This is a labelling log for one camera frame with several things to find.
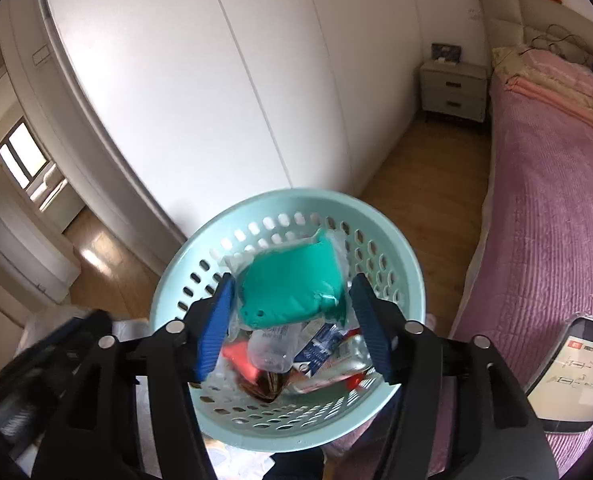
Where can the black framed picture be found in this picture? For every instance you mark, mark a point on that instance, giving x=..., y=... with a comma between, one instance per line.
x=446, y=51

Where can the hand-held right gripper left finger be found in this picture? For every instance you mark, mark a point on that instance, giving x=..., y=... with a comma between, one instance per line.
x=216, y=325

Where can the white bed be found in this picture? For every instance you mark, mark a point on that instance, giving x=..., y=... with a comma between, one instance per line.
x=51, y=202

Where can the white wall switch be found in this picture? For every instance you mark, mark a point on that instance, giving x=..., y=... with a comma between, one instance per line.
x=41, y=55

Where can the clear plastic wrapper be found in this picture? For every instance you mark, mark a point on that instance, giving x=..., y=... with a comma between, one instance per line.
x=350, y=360

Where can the dark snack packet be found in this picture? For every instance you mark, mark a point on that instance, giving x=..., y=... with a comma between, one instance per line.
x=269, y=386

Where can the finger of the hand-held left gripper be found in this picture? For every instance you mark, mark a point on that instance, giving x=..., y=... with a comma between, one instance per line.
x=61, y=336

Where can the smartphone in clear case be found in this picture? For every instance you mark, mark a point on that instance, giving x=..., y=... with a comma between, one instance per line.
x=571, y=375

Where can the red white paper cup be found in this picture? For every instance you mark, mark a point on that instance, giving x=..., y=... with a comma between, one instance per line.
x=241, y=360

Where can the folded pink blanket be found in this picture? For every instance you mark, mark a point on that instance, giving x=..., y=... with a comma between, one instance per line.
x=566, y=85

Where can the beige padded headboard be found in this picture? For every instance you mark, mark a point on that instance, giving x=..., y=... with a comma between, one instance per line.
x=506, y=15

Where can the window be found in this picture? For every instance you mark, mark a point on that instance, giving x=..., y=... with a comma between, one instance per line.
x=22, y=154

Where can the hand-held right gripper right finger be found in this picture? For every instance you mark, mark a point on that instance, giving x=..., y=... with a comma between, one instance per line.
x=376, y=331

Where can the green packet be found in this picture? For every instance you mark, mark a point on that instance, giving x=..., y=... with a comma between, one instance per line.
x=291, y=280

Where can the grey nightstand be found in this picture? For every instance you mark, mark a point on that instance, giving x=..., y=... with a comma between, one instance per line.
x=451, y=85

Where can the teal plastic basket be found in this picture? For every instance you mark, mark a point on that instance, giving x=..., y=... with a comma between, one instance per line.
x=276, y=426

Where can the blue white packet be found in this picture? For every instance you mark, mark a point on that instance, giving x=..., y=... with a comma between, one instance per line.
x=321, y=346

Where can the white wall socket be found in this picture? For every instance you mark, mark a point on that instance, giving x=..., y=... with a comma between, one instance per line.
x=474, y=13

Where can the white wardrobe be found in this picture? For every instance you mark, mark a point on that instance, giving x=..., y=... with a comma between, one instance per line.
x=176, y=85

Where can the purple bed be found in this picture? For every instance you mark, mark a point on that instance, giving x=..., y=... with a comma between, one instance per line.
x=541, y=210

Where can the clear plastic bottle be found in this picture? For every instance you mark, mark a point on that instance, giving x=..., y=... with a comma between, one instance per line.
x=271, y=349

